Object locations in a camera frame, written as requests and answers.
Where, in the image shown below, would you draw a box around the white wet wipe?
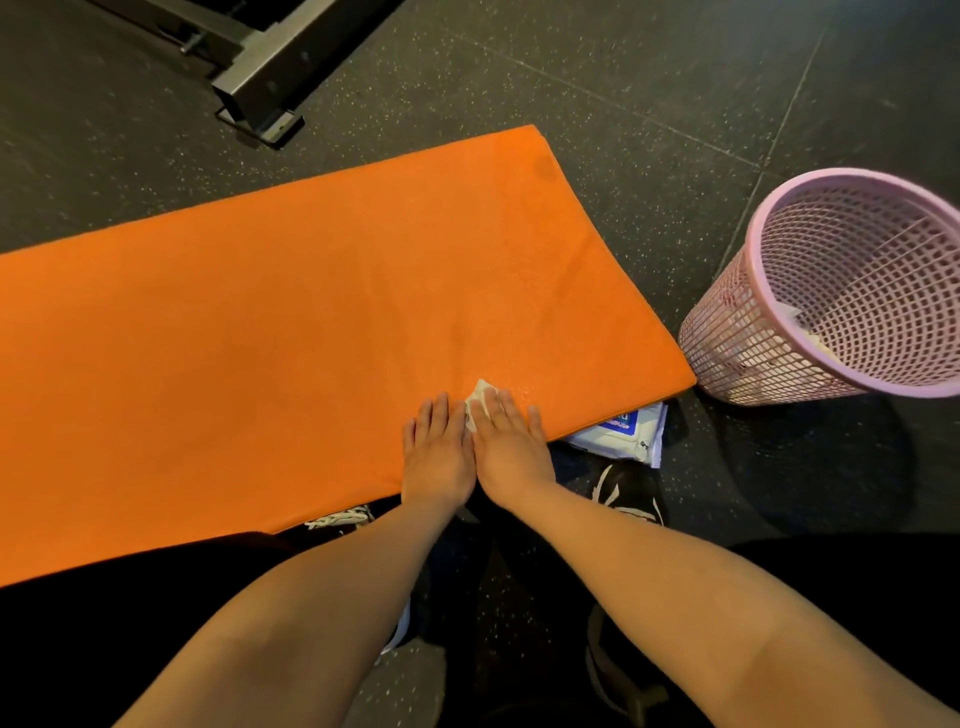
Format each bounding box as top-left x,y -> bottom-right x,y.
464,378 -> 501,434

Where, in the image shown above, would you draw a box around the crumpled white tissue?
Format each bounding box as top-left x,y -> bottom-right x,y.
774,302 -> 843,363

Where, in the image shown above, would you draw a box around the person's left forearm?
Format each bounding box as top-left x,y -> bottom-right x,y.
112,501 -> 460,728

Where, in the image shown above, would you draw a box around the person's right black shoe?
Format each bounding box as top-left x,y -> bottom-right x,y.
583,459 -> 672,723

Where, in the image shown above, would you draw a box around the person's left hand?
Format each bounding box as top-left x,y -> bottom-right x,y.
400,392 -> 478,514

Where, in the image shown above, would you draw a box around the person's black trousers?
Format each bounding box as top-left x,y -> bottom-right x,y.
0,525 -> 960,728

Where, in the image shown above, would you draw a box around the orange exercise mat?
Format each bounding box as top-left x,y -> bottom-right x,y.
0,124 -> 699,588

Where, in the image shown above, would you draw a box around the person's right hand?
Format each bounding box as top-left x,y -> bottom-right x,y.
465,387 -> 558,511

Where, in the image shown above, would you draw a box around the grey metal equipment frame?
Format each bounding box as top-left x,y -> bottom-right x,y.
84,0 -> 408,148

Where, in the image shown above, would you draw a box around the pink plastic mesh waste basket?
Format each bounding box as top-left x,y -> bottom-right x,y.
678,167 -> 960,408

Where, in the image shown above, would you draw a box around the white wipes packet blue label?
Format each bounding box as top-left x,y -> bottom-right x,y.
562,401 -> 669,471

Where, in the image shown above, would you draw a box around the person's right forearm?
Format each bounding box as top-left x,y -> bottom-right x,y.
504,480 -> 960,728

